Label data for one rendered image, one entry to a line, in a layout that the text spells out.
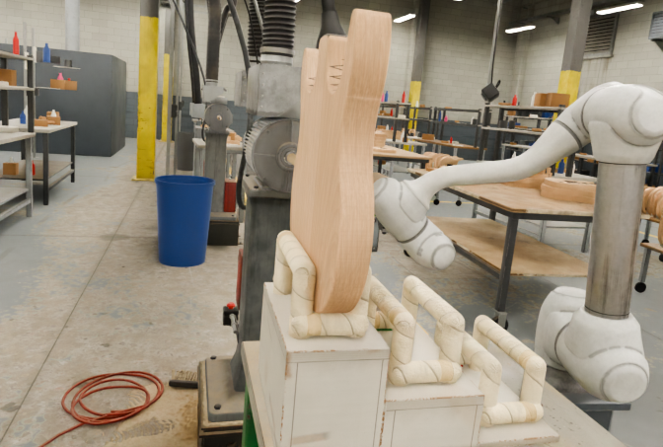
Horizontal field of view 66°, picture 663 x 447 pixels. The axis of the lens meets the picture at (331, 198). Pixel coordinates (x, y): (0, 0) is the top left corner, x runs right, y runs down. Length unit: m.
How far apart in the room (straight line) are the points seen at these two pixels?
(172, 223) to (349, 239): 3.86
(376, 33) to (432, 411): 0.54
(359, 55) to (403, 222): 0.79
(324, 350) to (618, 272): 0.86
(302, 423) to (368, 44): 0.51
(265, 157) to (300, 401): 1.12
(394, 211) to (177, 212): 3.23
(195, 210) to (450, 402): 3.75
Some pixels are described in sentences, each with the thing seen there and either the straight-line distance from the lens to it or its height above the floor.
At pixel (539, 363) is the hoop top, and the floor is 1.05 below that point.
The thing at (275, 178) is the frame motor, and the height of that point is 1.17.
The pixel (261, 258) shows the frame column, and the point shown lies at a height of 0.84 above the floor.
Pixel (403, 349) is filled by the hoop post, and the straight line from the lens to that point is 0.80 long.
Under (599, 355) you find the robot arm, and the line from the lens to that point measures 1.42.
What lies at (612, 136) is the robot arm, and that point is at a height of 1.42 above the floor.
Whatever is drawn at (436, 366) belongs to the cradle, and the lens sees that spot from 0.83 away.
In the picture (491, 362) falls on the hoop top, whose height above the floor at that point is 1.05.
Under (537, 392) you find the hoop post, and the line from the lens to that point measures 0.96.
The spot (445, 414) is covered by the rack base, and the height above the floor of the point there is 0.99.
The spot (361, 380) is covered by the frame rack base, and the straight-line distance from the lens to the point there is 0.76.
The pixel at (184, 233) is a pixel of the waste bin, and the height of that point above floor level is 0.30.
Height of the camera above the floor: 1.42
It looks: 10 degrees down
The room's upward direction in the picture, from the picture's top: 5 degrees clockwise
